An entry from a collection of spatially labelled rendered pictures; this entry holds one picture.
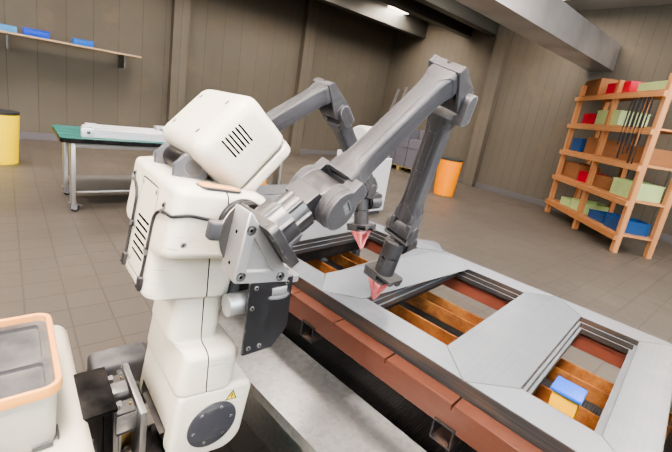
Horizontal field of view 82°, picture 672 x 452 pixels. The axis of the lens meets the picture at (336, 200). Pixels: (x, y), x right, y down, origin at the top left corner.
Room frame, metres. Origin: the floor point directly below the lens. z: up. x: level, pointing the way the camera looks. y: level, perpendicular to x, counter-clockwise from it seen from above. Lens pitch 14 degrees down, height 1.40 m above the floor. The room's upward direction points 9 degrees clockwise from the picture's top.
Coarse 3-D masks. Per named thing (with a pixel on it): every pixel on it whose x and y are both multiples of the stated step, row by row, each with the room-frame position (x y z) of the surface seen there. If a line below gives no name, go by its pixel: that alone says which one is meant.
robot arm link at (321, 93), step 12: (312, 84) 1.17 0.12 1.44; (324, 84) 1.16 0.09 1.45; (300, 96) 1.12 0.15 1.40; (312, 96) 1.12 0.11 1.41; (324, 96) 1.15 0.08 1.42; (336, 96) 1.17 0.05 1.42; (276, 108) 1.08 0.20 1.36; (288, 108) 1.08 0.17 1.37; (300, 108) 1.10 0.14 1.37; (312, 108) 1.13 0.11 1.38; (324, 108) 1.22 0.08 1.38; (336, 108) 1.18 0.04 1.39; (276, 120) 1.05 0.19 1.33; (288, 120) 1.08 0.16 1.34
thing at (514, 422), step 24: (312, 240) 1.48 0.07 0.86; (336, 240) 1.57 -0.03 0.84; (384, 240) 1.69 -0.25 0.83; (360, 264) 1.29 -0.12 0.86; (312, 288) 1.07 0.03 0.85; (408, 288) 1.20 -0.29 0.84; (504, 288) 1.32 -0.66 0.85; (336, 312) 1.00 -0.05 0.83; (384, 336) 0.88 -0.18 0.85; (576, 336) 1.09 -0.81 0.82; (600, 336) 1.11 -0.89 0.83; (624, 336) 1.08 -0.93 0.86; (408, 360) 0.83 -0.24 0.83; (552, 360) 0.92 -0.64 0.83; (456, 384) 0.75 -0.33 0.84; (528, 384) 0.78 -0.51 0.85; (480, 408) 0.71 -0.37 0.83; (504, 408) 0.68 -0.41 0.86; (528, 432) 0.64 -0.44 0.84; (600, 432) 0.67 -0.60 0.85
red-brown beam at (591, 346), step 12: (372, 240) 1.75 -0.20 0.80; (456, 288) 1.44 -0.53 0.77; (468, 288) 1.41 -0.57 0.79; (480, 288) 1.39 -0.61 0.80; (480, 300) 1.37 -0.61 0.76; (492, 300) 1.34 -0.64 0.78; (504, 300) 1.32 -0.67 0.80; (588, 348) 1.13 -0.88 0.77; (600, 348) 1.11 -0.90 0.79; (612, 348) 1.09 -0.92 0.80; (612, 360) 1.08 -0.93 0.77; (624, 360) 1.06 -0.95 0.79
